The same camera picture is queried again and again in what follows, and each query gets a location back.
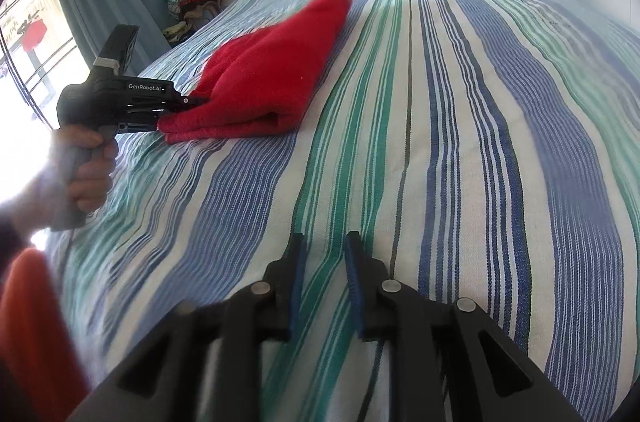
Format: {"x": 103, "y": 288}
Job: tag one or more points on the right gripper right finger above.
{"x": 448, "y": 362}

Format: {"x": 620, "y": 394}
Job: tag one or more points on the left forearm grey sleeve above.
{"x": 11, "y": 244}

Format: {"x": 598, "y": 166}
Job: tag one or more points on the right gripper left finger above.
{"x": 160, "y": 379}

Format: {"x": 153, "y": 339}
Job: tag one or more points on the person's left hand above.
{"x": 33, "y": 208}

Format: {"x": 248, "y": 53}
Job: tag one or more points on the striped bed cover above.
{"x": 486, "y": 149}

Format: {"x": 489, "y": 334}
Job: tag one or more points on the red knit sweater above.
{"x": 261, "y": 83}

